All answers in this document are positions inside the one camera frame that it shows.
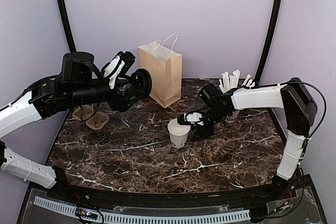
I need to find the white paper coffee cup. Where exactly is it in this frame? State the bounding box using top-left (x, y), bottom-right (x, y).
top-left (167, 119), bottom-right (191, 148)

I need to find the black plastic cup lid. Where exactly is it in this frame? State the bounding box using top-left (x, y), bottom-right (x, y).
top-left (130, 69), bottom-right (152, 97)

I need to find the brown pulp cup carrier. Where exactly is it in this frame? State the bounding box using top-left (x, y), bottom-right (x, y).
top-left (72, 105), bottom-right (109, 131)

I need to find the brown paper bag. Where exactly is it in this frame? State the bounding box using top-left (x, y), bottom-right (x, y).
top-left (138, 33), bottom-right (183, 108)

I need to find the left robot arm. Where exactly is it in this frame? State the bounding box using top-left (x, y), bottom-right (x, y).
top-left (1, 51), bottom-right (152, 137)

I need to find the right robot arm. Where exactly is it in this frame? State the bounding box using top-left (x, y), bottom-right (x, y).
top-left (177, 78), bottom-right (318, 200)

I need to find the white cup holding straws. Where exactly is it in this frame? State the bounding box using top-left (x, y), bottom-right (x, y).
top-left (224, 110), bottom-right (240, 123)

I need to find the wrapped straw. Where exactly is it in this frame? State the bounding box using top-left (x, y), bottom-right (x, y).
top-left (241, 74), bottom-right (252, 87)
top-left (245, 79), bottom-right (255, 88)
top-left (229, 69), bottom-right (240, 89)
top-left (219, 71), bottom-right (231, 93)

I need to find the small circuit board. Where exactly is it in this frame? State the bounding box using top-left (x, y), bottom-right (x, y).
top-left (75, 208), bottom-right (98, 221)

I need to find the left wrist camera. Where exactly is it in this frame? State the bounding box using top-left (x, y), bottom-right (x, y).
top-left (101, 51), bottom-right (135, 90)

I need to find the black front rail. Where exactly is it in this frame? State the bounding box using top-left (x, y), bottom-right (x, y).
top-left (47, 178), bottom-right (306, 209)

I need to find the white slotted cable duct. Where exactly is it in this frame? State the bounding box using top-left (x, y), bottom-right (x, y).
top-left (33, 196), bottom-right (250, 223)

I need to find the left black frame post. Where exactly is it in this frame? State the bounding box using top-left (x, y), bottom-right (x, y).
top-left (57, 0), bottom-right (77, 52)

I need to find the black frame post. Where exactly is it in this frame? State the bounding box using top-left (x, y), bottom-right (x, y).
top-left (255, 0), bottom-right (281, 84)
top-left (57, 0), bottom-right (77, 52)

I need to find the right black frame post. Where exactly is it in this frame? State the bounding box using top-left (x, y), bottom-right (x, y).
top-left (255, 0), bottom-right (281, 84)

